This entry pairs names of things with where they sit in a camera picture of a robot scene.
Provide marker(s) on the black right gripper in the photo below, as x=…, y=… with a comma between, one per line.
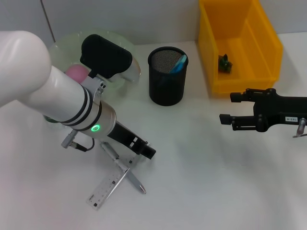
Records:
x=283, y=107

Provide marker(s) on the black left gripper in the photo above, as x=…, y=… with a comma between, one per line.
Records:
x=124, y=136

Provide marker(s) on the silver pen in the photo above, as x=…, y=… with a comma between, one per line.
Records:
x=110, y=152

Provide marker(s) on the transparent plastic ruler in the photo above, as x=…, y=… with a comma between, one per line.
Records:
x=105, y=189

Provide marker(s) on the blue scissors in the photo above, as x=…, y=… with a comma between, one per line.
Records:
x=178, y=65

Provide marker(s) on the pink peach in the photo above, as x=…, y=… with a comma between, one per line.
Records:
x=76, y=73

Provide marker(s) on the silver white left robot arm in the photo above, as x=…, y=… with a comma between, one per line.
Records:
x=36, y=81

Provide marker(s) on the black mesh pen holder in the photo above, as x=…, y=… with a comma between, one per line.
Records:
x=165, y=88

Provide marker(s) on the green translucent fruit plate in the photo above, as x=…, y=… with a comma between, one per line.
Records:
x=64, y=48

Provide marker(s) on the yellow plastic bin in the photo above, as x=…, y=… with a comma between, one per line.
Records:
x=239, y=83

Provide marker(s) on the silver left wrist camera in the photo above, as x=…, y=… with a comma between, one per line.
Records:
x=105, y=57

